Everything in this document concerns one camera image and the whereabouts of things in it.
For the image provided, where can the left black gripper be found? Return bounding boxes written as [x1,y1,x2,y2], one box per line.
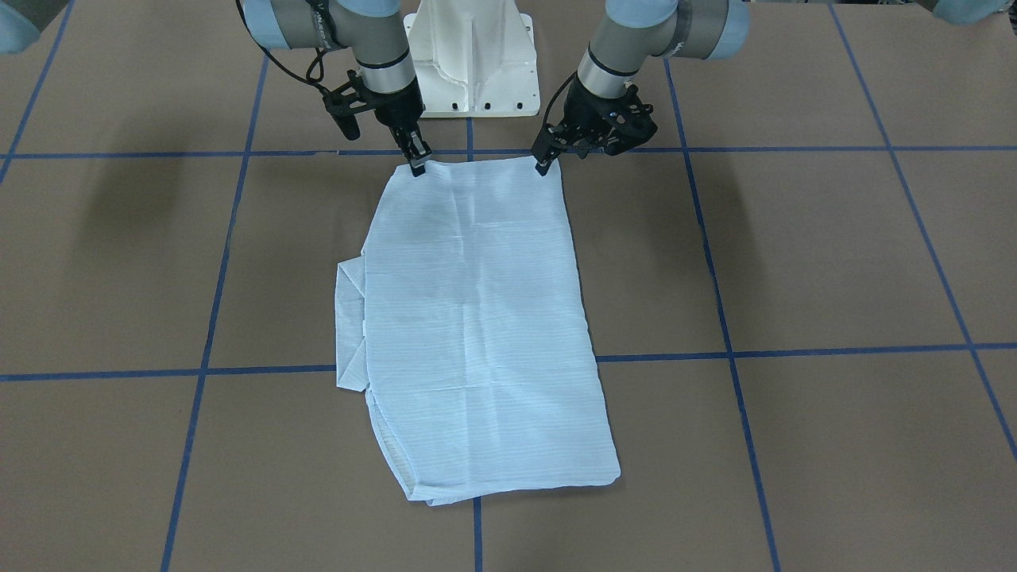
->
[531,72,626,176]

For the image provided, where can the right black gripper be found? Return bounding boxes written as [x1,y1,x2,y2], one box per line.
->
[374,79,431,177]

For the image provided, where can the light blue button-up shirt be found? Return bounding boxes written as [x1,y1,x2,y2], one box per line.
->
[334,158,621,506]

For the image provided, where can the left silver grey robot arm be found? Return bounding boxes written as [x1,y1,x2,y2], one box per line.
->
[531,1,751,175]

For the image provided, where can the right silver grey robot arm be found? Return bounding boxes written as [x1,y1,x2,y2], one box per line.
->
[235,1,431,176]

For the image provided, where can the brown paper table cover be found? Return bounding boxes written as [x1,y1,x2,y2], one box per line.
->
[1,1,1016,571]

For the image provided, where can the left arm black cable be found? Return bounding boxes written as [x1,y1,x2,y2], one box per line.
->
[542,71,579,132]

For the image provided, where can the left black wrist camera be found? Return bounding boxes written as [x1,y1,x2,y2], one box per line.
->
[598,83,658,157]

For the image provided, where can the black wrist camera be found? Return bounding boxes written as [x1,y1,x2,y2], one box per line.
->
[321,69,379,141]
[598,83,658,157]

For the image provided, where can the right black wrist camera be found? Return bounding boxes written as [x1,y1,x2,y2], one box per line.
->
[321,69,379,141]

